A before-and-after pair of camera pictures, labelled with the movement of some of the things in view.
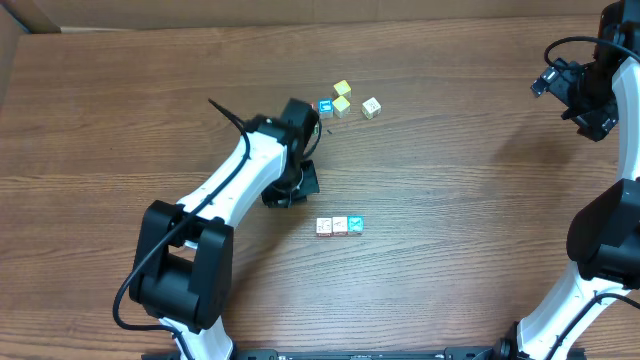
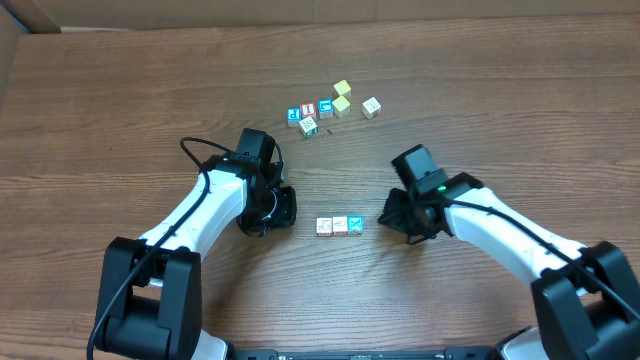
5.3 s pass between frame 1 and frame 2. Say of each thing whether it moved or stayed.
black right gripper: moved
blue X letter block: stayed
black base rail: stayed
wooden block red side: stayed
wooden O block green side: stayed
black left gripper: moved
